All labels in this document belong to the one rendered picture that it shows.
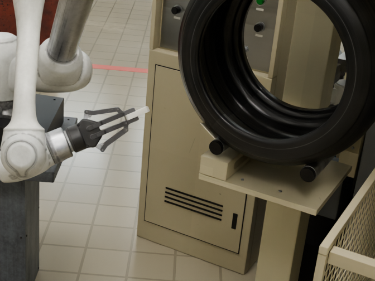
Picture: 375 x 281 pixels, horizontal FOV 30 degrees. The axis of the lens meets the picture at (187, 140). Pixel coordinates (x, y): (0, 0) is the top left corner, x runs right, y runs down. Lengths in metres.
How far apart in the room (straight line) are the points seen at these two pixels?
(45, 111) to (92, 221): 0.92
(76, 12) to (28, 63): 0.37
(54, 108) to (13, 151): 0.94
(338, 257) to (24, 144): 0.78
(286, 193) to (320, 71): 0.43
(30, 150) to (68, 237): 1.57
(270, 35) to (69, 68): 0.78
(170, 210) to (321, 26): 1.26
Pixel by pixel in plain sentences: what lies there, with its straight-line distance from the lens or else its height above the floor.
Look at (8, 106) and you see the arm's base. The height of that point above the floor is 0.80.
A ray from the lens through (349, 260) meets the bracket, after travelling 1.44.
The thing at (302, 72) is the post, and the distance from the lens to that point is 2.26.
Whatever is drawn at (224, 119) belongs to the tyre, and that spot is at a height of 1.01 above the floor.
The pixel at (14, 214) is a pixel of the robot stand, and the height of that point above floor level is 0.40.
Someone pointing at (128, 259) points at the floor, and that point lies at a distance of 3.12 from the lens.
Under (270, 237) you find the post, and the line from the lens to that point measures 2.52.
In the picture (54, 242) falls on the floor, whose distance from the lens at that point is 3.22.
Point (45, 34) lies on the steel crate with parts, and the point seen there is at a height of 0.21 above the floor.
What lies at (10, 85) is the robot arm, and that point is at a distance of 2.50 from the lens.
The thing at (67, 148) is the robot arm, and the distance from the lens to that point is 1.92.
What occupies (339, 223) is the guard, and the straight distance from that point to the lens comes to 1.52.
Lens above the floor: 1.72
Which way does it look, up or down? 23 degrees down
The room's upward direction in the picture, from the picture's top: 5 degrees clockwise
